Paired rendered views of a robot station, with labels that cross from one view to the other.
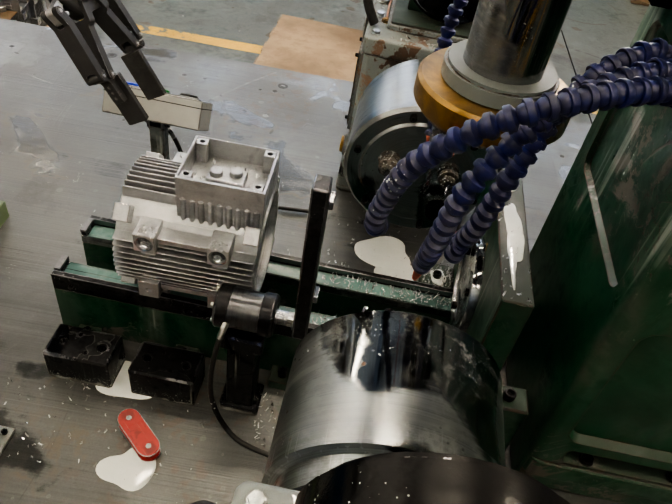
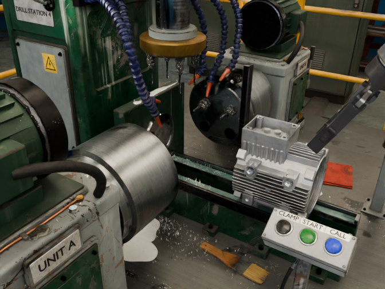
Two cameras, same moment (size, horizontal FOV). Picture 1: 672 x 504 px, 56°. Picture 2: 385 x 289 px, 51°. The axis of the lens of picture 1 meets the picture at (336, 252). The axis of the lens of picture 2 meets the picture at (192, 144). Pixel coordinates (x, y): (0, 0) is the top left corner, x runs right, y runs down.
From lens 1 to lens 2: 1.66 m
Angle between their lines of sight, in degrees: 102
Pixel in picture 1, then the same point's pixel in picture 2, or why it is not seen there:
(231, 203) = (271, 127)
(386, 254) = (137, 247)
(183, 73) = not seen: outside the picture
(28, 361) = (365, 237)
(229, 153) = (268, 141)
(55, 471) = (338, 196)
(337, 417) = (256, 73)
